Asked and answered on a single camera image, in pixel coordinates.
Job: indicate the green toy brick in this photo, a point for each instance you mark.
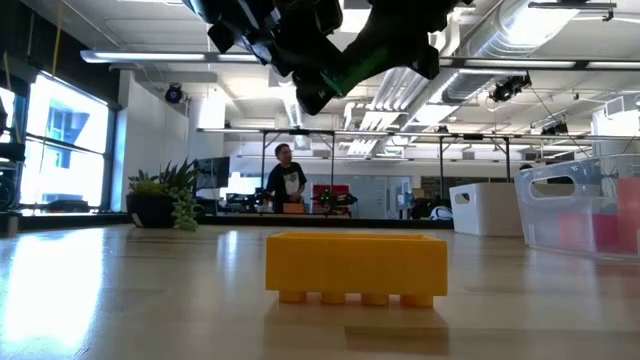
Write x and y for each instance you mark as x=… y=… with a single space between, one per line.
x=380 y=71

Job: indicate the red crate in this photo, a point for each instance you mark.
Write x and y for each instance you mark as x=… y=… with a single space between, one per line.
x=332 y=190

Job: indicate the black aluminium table frame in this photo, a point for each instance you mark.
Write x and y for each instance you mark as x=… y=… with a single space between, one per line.
x=240 y=221

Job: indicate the orange box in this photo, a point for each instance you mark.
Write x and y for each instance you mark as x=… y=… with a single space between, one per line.
x=294 y=208

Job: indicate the black ceiling-mounted device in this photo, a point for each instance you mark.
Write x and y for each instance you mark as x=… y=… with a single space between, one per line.
x=555 y=129
x=510 y=87

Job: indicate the potted succulent plant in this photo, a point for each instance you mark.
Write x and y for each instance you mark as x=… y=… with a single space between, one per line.
x=150 y=210

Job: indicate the clear plastic storage bin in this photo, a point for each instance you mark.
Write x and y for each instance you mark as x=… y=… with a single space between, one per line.
x=550 y=220

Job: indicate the black ceiling spotlight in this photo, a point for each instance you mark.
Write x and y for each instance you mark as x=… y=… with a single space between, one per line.
x=173 y=93

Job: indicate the person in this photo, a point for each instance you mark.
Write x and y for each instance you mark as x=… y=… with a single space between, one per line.
x=525 y=167
x=286 y=180

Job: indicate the black workstation frame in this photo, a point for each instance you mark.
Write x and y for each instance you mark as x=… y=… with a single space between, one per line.
x=441 y=160
x=263 y=165

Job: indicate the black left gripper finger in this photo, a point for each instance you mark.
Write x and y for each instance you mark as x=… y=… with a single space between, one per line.
x=315 y=95
x=330 y=55

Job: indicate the white soccer ball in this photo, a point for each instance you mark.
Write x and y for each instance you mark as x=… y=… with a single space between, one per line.
x=441 y=213

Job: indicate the bright office window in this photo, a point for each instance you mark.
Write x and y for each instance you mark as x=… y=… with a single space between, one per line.
x=65 y=125

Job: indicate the silver ventilation duct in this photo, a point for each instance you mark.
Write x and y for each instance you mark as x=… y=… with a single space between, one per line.
x=500 y=45

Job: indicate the black computer monitor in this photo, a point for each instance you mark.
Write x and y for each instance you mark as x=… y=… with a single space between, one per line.
x=212 y=172

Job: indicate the yellow toy brick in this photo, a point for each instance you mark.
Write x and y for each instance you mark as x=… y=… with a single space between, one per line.
x=355 y=265

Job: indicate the overhead light bar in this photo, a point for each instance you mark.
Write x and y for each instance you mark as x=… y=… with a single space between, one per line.
x=150 y=56

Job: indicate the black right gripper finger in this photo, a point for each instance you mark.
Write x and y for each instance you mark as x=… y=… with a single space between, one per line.
x=385 y=47

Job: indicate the white plastic storage bin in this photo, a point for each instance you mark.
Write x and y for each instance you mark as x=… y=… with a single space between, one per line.
x=485 y=215

